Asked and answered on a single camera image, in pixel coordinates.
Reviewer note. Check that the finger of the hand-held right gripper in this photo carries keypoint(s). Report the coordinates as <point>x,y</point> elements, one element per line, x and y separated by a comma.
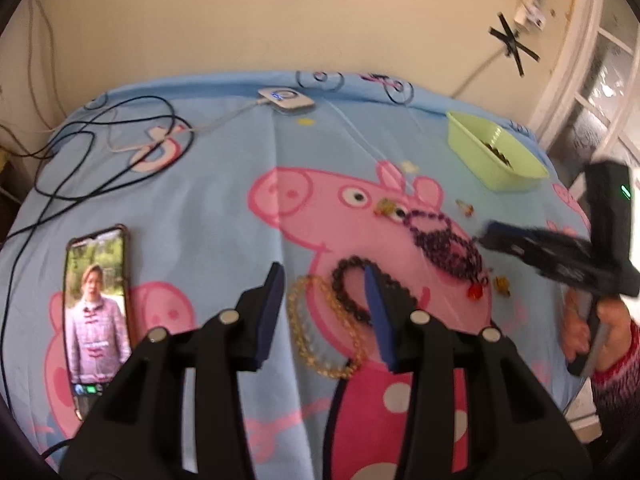
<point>530,234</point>
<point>540,260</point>

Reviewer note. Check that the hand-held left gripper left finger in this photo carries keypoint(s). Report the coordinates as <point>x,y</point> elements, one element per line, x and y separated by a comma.
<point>270,310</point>

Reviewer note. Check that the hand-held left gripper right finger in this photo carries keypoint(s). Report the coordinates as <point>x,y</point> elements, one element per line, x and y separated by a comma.
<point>377,320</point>

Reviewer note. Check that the green plastic basket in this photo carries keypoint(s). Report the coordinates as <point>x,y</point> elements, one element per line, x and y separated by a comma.
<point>492,160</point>

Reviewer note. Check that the person's right forearm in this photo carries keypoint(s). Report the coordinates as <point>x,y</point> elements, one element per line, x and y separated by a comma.
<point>620,395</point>

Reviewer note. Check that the jewelry pieces in basket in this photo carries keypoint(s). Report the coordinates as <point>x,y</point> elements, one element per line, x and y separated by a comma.
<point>497,152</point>

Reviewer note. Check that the person's right hand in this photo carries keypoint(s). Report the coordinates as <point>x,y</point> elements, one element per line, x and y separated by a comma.
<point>612,330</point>

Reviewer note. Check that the yellow charm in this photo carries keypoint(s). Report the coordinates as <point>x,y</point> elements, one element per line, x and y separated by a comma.
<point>502,285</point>
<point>386,207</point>

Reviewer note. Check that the small orange charm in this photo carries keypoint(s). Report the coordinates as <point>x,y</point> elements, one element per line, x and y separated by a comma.
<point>466,207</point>

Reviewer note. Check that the blue printed blanket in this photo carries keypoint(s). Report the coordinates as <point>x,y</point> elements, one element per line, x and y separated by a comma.
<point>215,220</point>

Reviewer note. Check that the smartphone with lit screen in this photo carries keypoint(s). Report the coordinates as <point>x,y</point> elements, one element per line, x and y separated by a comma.
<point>97,320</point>

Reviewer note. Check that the white charging hub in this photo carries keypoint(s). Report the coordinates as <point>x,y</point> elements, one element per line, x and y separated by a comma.
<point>286,99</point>

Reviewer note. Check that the white window frame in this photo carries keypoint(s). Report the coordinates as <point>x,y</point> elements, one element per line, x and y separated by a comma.
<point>585,60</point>

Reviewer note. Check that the white wall adapter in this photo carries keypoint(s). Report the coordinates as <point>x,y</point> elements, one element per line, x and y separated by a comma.
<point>531,5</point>

